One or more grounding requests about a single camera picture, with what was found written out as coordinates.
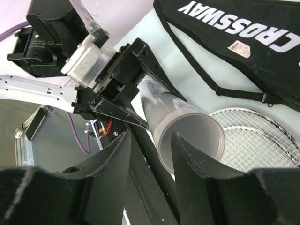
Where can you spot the black Crossway racket bag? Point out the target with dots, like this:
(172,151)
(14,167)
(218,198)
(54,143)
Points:
(260,38)

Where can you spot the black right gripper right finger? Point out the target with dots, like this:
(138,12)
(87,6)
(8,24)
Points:
(211,193)

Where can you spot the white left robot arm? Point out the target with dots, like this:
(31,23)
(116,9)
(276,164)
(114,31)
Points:
(50,35)

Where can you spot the white badminton racket upper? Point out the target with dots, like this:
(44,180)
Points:
(246,150)

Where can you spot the black white badminton racket lower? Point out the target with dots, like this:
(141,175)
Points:
(268,128)

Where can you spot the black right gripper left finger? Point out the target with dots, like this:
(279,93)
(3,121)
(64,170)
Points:
(89,193)

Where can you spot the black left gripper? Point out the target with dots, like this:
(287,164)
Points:
(116,85)

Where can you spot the black phone on frame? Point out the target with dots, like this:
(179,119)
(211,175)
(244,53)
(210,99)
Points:
(36,124)

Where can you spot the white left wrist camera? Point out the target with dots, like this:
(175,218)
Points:
(88,60)

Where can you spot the white shuttlecock tube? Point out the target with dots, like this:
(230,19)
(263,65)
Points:
(166,113)

